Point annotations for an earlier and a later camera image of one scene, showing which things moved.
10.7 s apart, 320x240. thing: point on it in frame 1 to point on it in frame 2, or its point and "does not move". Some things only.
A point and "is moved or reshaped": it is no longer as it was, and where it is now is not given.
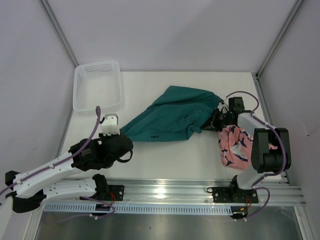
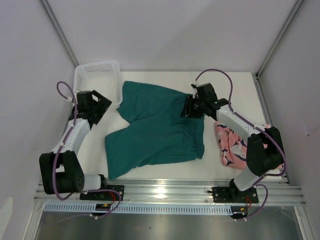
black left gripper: (102, 138) to (103, 104)
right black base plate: (232, 194) does not move
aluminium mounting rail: (187, 192) does not move
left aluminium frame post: (45, 6) does not move
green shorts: (179, 112) is moved or reshaped
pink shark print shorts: (236, 147) does not move
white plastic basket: (97, 84) does not move
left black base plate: (113, 192) does not move
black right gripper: (214, 123) to (188, 111)
